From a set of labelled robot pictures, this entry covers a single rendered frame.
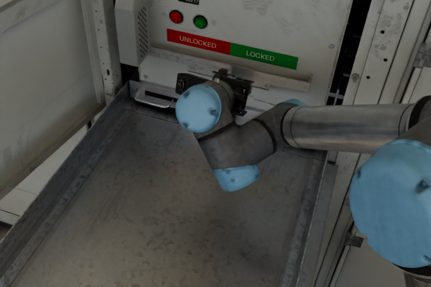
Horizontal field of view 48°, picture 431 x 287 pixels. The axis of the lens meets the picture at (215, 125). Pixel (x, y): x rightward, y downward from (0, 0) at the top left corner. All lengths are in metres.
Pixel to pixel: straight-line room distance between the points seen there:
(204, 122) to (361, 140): 0.25
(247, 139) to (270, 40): 0.34
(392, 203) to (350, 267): 1.02
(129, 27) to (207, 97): 0.36
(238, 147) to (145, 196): 0.37
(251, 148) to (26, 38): 0.55
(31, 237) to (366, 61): 0.78
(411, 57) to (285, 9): 0.27
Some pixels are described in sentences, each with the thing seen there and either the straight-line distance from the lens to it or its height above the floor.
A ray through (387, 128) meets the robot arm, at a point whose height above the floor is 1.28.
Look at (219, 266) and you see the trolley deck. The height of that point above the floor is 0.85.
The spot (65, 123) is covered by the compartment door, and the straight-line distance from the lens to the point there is 1.31.
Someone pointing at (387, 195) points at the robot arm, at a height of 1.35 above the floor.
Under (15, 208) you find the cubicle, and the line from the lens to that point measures 2.04.
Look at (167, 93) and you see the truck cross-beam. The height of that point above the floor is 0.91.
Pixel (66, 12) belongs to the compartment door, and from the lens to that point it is 1.19.
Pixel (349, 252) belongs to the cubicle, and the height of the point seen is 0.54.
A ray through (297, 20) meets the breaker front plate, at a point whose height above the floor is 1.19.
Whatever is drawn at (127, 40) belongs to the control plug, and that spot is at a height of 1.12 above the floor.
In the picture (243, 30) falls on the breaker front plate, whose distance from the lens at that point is 1.12.
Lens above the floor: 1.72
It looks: 43 degrees down
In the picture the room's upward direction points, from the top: 3 degrees clockwise
